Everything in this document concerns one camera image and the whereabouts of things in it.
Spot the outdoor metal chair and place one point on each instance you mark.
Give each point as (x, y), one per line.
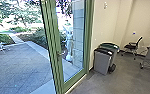
(1, 46)

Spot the green framed glass wall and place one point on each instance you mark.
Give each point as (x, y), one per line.
(14, 66)

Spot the white wall switch plate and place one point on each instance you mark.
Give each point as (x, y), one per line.
(105, 5)

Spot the small black office chair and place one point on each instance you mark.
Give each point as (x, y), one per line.
(133, 46)

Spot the dark green lidded bin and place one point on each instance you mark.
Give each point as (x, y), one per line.
(112, 53)

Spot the green framed glass door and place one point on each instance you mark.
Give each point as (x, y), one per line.
(54, 40)

